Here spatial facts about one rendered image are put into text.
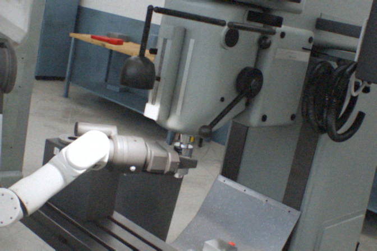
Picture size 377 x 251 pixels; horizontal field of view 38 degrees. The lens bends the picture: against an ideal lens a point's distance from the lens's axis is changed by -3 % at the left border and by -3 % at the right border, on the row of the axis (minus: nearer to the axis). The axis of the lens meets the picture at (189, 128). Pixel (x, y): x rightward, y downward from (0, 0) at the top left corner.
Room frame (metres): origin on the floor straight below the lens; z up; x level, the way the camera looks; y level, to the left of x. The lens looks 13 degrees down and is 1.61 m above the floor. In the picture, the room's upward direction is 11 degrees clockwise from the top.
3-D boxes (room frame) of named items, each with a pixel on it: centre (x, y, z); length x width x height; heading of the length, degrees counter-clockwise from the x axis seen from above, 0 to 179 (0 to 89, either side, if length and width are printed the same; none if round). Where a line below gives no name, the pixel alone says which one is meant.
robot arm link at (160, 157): (1.27, 0.09, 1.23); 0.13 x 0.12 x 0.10; 26
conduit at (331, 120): (1.38, -0.32, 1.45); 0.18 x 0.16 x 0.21; 139
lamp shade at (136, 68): (1.13, 0.12, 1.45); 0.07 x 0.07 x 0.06
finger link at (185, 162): (1.28, -0.01, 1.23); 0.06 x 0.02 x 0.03; 116
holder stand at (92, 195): (1.59, 0.30, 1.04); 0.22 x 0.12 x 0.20; 56
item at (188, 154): (1.31, 0.00, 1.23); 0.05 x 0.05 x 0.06
